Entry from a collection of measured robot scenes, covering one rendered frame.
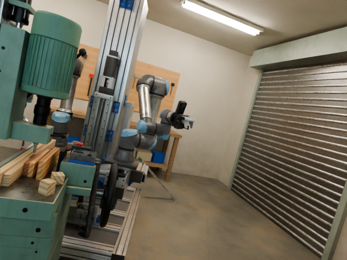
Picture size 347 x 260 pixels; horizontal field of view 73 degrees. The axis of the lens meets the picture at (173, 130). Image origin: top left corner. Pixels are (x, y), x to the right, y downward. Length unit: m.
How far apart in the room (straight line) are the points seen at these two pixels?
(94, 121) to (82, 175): 0.84
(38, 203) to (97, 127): 1.06
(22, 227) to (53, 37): 0.69
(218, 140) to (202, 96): 1.00
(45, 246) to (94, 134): 1.00
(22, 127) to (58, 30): 0.41
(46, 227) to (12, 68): 0.60
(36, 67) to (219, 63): 4.21
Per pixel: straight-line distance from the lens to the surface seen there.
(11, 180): 0.94
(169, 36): 4.64
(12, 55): 1.08
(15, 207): 0.87
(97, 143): 1.83
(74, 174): 1.04
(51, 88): 1.03
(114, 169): 1.07
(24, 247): 1.06
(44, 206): 0.84
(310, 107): 3.73
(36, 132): 1.10
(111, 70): 1.78
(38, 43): 1.04
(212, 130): 4.94
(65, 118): 1.78
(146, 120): 1.44
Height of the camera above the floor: 1.27
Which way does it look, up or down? 5 degrees down
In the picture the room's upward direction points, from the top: 14 degrees clockwise
